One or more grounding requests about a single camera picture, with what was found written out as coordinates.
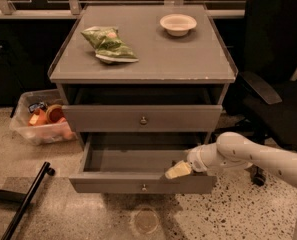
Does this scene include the grey drawer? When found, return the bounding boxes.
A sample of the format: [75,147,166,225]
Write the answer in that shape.
[69,133,216,194]
[62,105,222,132]

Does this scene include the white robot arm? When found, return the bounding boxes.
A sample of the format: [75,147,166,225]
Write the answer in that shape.
[165,132,297,240]

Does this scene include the grey drawer cabinet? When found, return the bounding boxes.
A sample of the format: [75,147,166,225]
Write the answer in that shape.
[50,5,237,144]

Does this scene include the grey top drawer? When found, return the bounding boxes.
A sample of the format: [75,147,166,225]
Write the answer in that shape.
[62,105,222,132]

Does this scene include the black office chair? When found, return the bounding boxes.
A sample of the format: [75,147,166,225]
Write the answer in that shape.
[214,0,297,187]

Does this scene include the orange items in bin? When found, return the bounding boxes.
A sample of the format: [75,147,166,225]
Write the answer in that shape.
[28,104,74,140]

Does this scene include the green chip bag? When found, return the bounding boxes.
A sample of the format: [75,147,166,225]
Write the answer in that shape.
[81,26,138,64]

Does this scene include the white paper bowl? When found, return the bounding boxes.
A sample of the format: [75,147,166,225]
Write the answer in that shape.
[160,14,197,37]

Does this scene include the clear plastic storage bin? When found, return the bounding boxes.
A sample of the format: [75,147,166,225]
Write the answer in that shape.
[10,89,76,145]

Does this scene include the black metal stand leg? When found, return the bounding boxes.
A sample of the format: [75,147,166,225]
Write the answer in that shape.
[0,162,56,240]

